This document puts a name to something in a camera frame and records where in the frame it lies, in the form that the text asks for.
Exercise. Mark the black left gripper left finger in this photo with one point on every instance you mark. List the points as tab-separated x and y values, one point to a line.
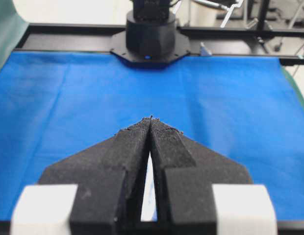
85	193

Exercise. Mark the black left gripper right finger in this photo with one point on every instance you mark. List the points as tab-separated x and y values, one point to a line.
201	192

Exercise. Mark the blue table cloth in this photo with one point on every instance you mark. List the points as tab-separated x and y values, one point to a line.
53	105

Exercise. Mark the black metal rack background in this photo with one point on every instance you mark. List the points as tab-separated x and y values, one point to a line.
258	30

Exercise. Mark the green backdrop cloth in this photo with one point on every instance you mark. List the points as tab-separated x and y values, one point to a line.
12	29

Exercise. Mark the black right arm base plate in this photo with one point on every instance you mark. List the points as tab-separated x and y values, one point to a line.
134	60

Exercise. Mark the black aluminium table frame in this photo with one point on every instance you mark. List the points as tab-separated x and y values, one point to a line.
142	210

